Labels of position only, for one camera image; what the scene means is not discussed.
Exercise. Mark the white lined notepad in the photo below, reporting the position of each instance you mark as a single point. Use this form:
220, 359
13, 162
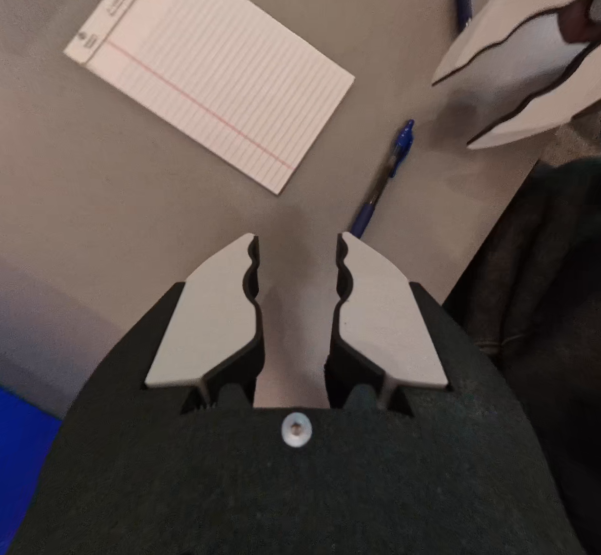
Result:
211, 76

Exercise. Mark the person's right hand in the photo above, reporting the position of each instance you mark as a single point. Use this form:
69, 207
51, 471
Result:
580, 22

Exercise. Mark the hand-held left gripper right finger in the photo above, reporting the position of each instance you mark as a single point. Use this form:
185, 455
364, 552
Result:
389, 329

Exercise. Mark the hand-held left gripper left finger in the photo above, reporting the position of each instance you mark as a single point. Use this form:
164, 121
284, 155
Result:
206, 325

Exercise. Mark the person's dark clothing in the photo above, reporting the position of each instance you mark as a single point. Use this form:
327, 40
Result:
540, 259

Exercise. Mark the blue plastic bin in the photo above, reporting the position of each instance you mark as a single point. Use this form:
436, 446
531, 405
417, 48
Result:
23, 461

